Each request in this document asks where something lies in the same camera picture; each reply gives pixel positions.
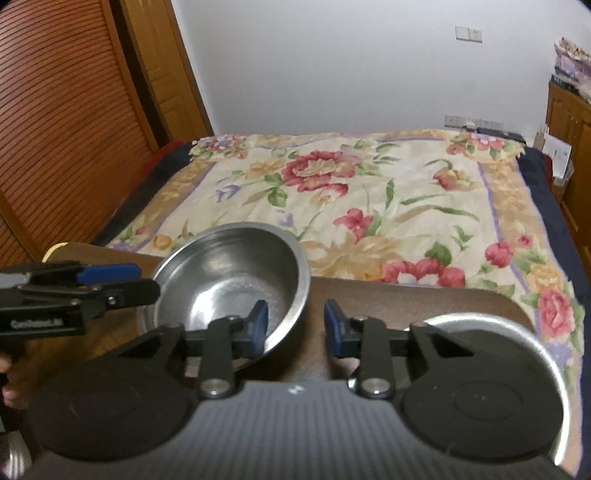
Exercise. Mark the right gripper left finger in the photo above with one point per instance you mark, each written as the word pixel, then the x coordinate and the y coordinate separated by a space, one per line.
pixel 133 399

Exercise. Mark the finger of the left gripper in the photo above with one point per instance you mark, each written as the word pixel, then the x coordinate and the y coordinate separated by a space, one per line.
pixel 95 301
pixel 107 274

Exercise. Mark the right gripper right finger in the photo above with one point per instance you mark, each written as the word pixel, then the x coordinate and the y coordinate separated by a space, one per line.
pixel 456 396

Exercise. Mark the small steel bowl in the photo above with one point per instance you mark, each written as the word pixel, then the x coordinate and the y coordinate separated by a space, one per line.
pixel 224 271

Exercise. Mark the large steel bowl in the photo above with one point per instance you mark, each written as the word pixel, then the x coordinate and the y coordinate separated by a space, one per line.
pixel 519 346

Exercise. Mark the person's left hand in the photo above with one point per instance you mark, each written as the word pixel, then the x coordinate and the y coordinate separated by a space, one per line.
pixel 9 395

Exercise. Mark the wooden louvered wardrobe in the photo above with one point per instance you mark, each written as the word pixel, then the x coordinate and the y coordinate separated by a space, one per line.
pixel 74 138

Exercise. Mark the floral bed blanket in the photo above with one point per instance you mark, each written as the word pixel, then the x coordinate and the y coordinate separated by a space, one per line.
pixel 420 207

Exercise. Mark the white paper box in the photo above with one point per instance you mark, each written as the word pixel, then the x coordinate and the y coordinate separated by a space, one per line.
pixel 559 153

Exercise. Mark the wooden sideboard cabinet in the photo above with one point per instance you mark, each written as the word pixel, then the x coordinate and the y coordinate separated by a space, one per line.
pixel 568 119

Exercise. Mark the pile of folded fabric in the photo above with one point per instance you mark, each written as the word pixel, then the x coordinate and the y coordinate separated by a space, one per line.
pixel 572 67

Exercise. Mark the wall power strip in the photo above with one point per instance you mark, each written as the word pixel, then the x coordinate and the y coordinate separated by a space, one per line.
pixel 457 121

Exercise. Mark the white wall switch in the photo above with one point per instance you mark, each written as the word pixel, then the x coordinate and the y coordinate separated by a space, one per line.
pixel 468 34

